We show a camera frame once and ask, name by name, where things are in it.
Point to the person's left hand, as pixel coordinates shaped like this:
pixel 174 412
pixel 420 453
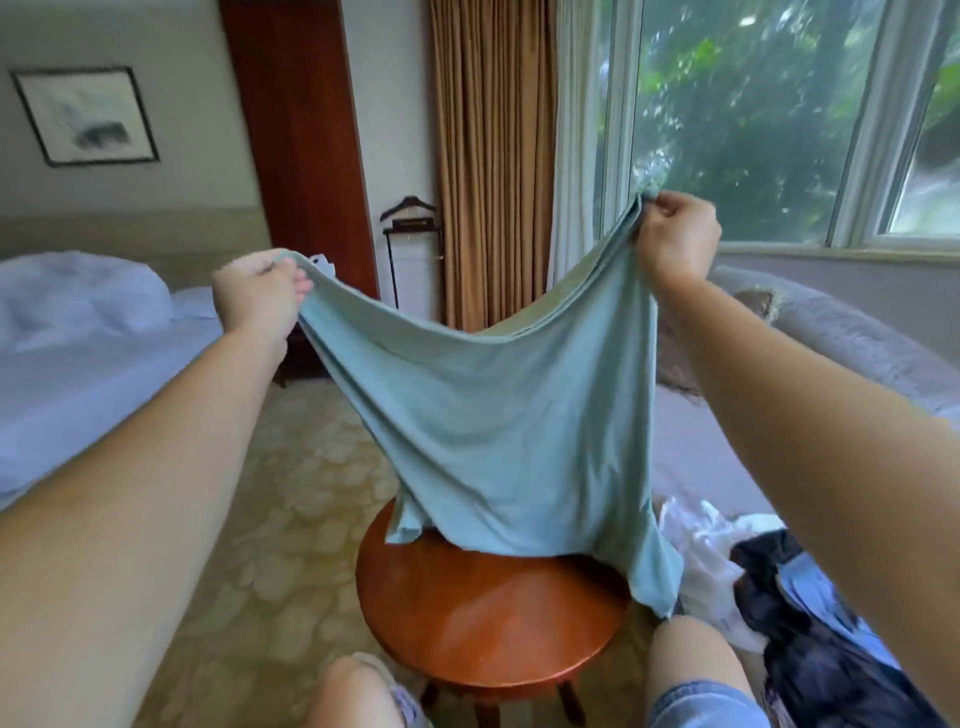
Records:
pixel 258 293

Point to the person's right hand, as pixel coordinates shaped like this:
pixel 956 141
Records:
pixel 678 237

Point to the mint green T-shirt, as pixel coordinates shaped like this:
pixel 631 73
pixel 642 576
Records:
pixel 510 420

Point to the pile of clothes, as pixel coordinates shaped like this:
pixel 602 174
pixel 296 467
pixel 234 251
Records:
pixel 810 630

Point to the person's right forearm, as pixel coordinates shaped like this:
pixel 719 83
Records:
pixel 840 450

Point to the person's left forearm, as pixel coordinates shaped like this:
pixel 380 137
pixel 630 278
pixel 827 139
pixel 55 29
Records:
pixel 120 525

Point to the person's right leg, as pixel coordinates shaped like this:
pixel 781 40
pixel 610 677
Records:
pixel 690 653

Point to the white pillow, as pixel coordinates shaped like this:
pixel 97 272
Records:
pixel 195 303

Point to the brown fringed cushion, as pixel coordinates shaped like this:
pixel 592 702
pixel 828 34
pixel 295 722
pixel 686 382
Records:
pixel 758 305

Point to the beige padded headboard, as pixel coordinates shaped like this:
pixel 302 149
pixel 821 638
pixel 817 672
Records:
pixel 135 233

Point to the white sheer curtain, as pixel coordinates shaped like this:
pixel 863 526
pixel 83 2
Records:
pixel 578 135

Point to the white framed window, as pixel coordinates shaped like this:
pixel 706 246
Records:
pixel 780 105

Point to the black valet stand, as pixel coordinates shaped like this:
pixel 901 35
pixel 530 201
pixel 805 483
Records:
pixel 410 222

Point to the white duvet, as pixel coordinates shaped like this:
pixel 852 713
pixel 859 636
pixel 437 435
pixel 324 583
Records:
pixel 75 300

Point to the white bed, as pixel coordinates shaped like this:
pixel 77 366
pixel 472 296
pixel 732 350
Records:
pixel 90 390

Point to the beige curtain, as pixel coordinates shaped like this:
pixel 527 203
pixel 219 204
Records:
pixel 495 150

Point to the grey velvet chaise sofa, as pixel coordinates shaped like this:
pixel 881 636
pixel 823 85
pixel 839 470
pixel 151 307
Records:
pixel 855 338

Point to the black framed picture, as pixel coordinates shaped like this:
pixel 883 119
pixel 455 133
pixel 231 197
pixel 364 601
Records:
pixel 87 117

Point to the round wooden table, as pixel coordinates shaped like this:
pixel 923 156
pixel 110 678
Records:
pixel 480 615

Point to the blue denim shorts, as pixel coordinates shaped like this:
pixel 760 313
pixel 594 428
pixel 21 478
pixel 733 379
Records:
pixel 705 705

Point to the dark wooden wall panel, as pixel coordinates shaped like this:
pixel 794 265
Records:
pixel 300 120

